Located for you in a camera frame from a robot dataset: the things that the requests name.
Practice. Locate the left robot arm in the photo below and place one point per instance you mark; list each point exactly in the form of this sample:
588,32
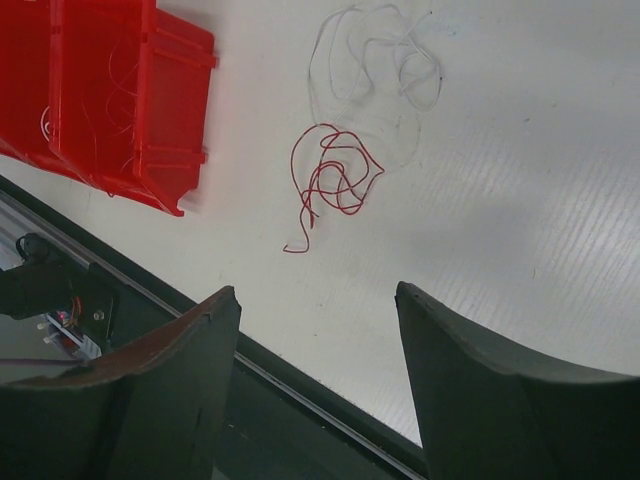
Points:
43,283

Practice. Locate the left white cable duct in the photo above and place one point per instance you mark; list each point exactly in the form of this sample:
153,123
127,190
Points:
72,341

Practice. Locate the red plastic tray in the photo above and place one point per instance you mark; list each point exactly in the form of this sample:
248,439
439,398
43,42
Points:
112,94

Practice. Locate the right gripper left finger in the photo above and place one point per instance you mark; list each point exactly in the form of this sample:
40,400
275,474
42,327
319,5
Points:
152,409

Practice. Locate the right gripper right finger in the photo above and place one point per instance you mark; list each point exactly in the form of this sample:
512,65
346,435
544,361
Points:
490,408

